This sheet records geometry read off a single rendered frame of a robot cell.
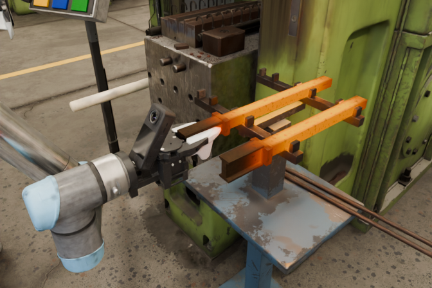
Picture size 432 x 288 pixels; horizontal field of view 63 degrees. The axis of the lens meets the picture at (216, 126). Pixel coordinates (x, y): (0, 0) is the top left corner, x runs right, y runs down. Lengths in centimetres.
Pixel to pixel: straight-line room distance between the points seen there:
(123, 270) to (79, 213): 108
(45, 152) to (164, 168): 22
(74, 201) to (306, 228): 53
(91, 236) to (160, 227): 116
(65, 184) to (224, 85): 69
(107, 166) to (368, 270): 136
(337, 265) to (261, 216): 88
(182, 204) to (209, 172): 68
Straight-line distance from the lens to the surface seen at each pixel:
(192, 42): 122
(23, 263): 185
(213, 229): 152
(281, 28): 112
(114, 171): 60
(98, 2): 152
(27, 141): 70
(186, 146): 64
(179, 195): 171
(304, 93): 87
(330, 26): 103
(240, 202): 92
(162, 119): 60
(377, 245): 186
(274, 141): 66
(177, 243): 172
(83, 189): 59
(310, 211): 93
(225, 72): 114
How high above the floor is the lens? 131
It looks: 31 degrees down
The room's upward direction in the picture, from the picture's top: straight up
